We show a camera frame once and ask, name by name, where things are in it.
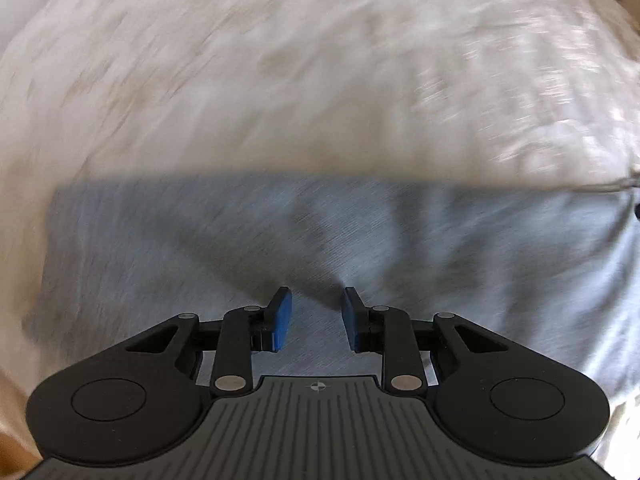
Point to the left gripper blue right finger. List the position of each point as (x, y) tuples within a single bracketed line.
[(388, 332)]

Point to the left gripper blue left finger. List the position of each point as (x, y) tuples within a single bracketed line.
[(246, 331)]

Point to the grey speckled pants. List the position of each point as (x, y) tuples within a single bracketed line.
[(558, 271)]

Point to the cream floral bedspread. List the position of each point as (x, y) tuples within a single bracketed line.
[(489, 95)]

